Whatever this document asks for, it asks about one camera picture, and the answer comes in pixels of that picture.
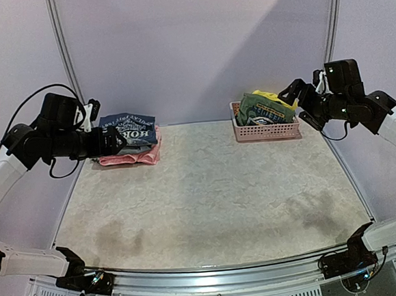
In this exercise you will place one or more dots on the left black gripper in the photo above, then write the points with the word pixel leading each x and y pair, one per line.
pixel 111 148

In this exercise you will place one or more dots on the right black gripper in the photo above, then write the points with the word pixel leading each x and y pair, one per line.
pixel 305 100

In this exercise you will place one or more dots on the green tank top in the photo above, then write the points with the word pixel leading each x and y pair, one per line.
pixel 255 109

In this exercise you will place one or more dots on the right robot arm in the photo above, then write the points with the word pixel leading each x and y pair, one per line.
pixel 337 93

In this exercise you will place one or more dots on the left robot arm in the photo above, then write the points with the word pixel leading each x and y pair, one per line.
pixel 62 129

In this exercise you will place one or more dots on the folded grey garment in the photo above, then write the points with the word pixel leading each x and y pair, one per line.
pixel 134 149

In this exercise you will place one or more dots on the yellow garment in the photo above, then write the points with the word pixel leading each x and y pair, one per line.
pixel 269 96

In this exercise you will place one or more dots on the folded navy graphic shirt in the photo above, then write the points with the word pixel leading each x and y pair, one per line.
pixel 138 130

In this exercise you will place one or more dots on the folded pink garment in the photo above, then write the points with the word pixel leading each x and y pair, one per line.
pixel 150 157

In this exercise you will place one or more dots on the pink plastic basket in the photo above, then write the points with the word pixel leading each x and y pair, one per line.
pixel 260 133

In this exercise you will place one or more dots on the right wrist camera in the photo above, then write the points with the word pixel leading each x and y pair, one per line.
pixel 320 82

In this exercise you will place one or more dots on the right aluminium frame post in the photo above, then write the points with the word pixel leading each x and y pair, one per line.
pixel 333 16

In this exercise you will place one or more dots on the aluminium frame post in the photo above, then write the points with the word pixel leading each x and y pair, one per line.
pixel 62 45
pixel 333 16

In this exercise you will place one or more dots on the left aluminium frame post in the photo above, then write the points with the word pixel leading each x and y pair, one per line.
pixel 62 45

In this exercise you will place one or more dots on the aluminium front rail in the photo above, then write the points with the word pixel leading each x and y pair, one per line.
pixel 294 276

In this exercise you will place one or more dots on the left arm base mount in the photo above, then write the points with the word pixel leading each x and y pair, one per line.
pixel 76 278

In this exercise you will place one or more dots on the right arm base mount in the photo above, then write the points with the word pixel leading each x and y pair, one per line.
pixel 355 266

